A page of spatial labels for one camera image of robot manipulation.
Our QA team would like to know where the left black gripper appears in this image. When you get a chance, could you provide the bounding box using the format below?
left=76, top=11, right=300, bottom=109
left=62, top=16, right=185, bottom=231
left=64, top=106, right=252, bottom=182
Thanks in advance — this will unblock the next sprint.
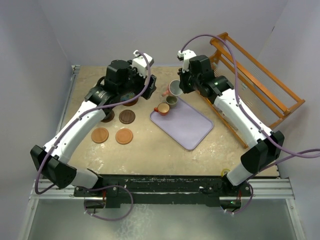
left=118, top=60, right=155, bottom=99

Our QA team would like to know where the pink red cup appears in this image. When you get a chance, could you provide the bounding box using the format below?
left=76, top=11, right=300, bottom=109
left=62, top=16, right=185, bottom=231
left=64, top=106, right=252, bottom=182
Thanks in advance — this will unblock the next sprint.
left=161, top=79, right=183, bottom=97

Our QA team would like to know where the grey green cup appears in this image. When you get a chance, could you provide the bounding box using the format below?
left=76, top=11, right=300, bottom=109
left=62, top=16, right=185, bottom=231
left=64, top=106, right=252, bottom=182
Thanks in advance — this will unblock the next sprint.
left=165, top=95, right=178, bottom=109

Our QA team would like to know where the reddish wooden coaster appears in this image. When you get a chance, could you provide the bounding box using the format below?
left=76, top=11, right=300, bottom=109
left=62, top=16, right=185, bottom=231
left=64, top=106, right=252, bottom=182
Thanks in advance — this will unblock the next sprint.
left=122, top=98, right=139, bottom=107

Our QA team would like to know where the dark walnut coaster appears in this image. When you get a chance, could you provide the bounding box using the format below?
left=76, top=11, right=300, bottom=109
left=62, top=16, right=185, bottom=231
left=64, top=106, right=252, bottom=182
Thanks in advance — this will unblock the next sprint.
left=101, top=110, right=115, bottom=123
left=119, top=109, right=136, bottom=124

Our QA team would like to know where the light orange wooden coaster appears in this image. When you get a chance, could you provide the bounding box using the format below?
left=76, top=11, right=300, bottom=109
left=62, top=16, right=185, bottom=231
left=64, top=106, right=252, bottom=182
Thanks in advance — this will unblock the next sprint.
left=115, top=128, right=133, bottom=145
left=91, top=127, right=109, bottom=144

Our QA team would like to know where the blue cup with pattern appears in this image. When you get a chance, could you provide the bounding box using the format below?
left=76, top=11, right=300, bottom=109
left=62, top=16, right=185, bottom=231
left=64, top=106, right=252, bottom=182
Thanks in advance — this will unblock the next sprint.
left=120, top=92, right=136, bottom=102

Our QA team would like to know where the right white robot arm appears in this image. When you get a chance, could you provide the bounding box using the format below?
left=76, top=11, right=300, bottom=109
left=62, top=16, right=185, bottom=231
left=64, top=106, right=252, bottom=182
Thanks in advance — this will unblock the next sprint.
left=177, top=50, right=285, bottom=196

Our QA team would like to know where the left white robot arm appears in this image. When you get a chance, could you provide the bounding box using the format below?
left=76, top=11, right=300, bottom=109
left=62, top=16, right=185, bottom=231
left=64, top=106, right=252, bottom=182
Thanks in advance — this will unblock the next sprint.
left=30, top=53, right=157, bottom=196

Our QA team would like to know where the orange copper cup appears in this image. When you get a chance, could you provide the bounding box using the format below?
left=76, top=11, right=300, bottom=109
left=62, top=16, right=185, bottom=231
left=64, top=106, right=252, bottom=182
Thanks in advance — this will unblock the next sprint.
left=153, top=102, right=170, bottom=116

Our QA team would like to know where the lilac serving tray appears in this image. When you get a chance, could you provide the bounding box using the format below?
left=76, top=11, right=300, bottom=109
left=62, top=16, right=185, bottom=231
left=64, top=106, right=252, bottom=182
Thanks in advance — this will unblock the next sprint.
left=150, top=98, right=214, bottom=151

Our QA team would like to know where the orange wooden rack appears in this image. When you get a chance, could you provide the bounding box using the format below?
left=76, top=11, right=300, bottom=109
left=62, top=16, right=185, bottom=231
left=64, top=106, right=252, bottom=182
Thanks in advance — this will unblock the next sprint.
left=197, top=31, right=306, bottom=150

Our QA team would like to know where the yellow tape roll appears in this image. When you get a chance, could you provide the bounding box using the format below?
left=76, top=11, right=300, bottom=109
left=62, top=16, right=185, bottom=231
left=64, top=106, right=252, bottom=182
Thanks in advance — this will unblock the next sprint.
left=220, top=168, right=230, bottom=177

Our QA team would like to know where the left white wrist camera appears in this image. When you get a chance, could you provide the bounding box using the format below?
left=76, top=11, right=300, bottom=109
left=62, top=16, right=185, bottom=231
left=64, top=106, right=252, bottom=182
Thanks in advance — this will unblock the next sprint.
left=131, top=50, right=154, bottom=78

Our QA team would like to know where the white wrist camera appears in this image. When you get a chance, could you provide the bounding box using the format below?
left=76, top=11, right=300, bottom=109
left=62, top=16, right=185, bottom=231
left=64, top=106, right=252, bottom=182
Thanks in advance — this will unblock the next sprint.
left=177, top=49, right=197, bottom=73
left=131, top=50, right=154, bottom=78

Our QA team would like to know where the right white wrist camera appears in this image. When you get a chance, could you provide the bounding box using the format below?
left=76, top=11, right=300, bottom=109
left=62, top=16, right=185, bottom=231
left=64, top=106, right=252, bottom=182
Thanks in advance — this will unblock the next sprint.
left=177, top=49, right=197, bottom=73

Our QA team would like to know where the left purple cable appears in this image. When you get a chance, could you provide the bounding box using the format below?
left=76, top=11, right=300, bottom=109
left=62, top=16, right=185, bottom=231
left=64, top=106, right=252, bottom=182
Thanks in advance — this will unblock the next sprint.
left=34, top=51, right=152, bottom=221

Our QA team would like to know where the purple cable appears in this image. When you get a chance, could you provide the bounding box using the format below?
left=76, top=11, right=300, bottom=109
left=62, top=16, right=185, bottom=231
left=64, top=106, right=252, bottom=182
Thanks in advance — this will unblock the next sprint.
left=34, top=51, right=152, bottom=221
left=179, top=33, right=320, bottom=216

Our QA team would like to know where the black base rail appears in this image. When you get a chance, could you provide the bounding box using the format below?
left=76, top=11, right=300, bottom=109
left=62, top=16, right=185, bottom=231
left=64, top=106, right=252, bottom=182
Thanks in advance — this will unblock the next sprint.
left=74, top=174, right=252, bottom=209

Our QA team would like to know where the aluminium frame profile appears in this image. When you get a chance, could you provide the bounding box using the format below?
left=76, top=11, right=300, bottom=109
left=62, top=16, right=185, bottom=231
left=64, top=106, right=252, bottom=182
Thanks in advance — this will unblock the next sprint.
left=29, top=179, right=295, bottom=200

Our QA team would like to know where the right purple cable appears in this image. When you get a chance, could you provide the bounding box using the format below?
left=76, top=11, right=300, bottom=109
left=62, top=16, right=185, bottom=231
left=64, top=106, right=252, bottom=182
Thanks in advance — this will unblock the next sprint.
left=179, top=33, right=320, bottom=216

